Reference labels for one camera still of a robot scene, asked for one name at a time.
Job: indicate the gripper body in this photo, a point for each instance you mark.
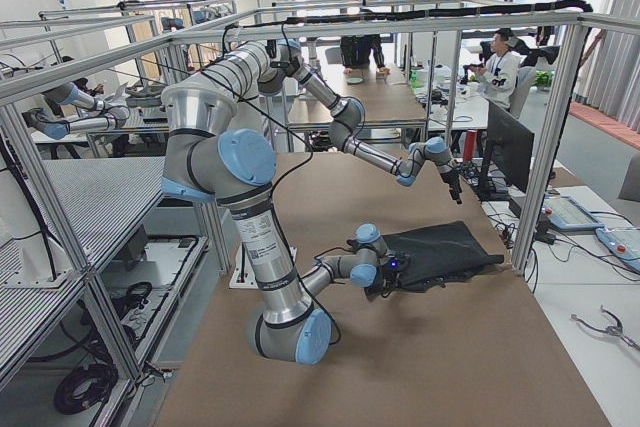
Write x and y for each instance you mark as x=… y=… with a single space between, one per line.
x=384 y=280
x=448 y=176

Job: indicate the black printed t-shirt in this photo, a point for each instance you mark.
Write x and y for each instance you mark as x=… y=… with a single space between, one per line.
x=439 y=255

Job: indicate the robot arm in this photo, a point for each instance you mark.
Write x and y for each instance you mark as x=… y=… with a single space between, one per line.
x=206 y=162
x=265 y=65

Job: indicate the standing person dark clothes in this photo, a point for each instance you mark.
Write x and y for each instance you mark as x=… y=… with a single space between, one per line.
x=356 y=52

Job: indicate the red cylinder bottle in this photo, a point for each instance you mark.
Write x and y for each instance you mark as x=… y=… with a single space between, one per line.
x=469 y=145

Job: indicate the black computer monitor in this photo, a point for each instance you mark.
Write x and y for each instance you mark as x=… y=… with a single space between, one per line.
x=507 y=156

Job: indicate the seated person white hoodie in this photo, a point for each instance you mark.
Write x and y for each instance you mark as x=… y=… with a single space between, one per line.
x=499 y=73

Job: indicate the metal grabber tool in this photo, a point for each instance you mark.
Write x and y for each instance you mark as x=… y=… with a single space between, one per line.
x=613 y=330

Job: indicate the aluminium cage frame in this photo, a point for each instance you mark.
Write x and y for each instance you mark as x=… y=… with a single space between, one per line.
x=29 y=317

